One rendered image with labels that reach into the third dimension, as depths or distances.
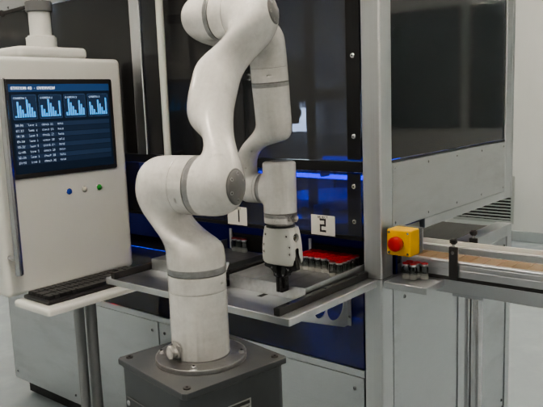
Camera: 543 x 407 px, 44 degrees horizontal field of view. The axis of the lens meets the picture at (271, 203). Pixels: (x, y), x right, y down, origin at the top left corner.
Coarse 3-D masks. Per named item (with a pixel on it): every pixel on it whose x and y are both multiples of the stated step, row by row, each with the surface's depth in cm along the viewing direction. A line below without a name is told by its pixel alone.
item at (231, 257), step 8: (224, 240) 231; (224, 248) 232; (160, 256) 210; (232, 256) 220; (240, 256) 220; (248, 256) 220; (256, 256) 206; (152, 264) 207; (160, 264) 205; (232, 264) 197; (240, 264) 200
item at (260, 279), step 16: (240, 272) 188; (256, 272) 193; (272, 272) 198; (304, 272) 197; (320, 272) 196; (352, 272) 186; (240, 288) 183; (256, 288) 179; (272, 288) 175; (304, 288) 169; (320, 288) 174
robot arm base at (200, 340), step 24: (168, 288) 136; (192, 288) 131; (216, 288) 133; (192, 312) 132; (216, 312) 134; (192, 336) 133; (216, 336) 134; (168, 360) 136; (192, 360) 134; (216, 360) 135; (240, 360) 135
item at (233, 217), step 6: (234, 210) 217; (240, 210) 216; (228, 216) 219; (234, 216) 218; (240, 216) 216; (246, 216) 214; (228, 222) 220; (234, 222) 218; (240, 222) 216; (246, 222) 215
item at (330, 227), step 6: (312, 216) 197; (318, 216) 196; (324, 216) 195; (330, 216) 193; (312, 222) 198; (318, 222) 196; (330, 222) 193; (312, 228) 198; (318, 228) 196; (324, 228) 195; (330, 228) 194; (318, 234) 197; (324, 234) 196; (330, 234) 194
